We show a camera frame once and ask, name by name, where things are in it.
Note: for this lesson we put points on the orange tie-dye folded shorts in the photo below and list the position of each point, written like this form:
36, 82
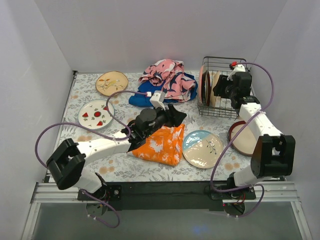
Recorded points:
164, 146

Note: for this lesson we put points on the blue cloth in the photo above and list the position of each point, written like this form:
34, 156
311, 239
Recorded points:
140, 100

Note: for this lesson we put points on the red rimmed black plate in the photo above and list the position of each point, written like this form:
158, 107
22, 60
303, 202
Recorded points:
245, 142

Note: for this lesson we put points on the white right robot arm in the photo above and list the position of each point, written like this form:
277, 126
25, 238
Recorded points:
273, 154

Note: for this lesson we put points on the brown rimmed cream plate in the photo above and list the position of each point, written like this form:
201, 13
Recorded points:
206, 88

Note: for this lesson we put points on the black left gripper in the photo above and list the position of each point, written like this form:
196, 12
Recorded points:
169, 116

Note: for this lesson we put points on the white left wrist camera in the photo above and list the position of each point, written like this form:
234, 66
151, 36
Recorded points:
156, 100

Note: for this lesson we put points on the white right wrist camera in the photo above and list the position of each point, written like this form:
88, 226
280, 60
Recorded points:
236, 67

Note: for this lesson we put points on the blue and cream plate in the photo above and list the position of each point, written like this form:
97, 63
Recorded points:
202, 149

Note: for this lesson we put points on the white blue rimmed plate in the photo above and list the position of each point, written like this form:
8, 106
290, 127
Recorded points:
95, 115

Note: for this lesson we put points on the tan bird pattern plate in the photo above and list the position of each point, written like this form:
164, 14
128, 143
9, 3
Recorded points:
111, 82

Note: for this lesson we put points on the floral table mat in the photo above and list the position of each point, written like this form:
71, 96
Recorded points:
123, 167

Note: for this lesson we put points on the pink plate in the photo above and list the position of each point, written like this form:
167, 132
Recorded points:
201, 83

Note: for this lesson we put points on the pink navy patterned cloth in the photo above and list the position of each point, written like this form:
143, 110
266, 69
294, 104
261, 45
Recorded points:
170, 77

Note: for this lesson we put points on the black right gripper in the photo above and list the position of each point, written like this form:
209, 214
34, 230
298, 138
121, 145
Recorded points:
222, 85

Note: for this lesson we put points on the black wire dish rack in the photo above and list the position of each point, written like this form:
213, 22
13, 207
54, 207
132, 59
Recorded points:
219, 107

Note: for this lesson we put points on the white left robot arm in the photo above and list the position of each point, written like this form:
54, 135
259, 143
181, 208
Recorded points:
67, 162

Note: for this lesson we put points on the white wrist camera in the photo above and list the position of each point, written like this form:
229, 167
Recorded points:
236, 67
156, 100

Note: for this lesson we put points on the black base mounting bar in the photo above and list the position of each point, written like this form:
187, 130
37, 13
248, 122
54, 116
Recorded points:
168, 195

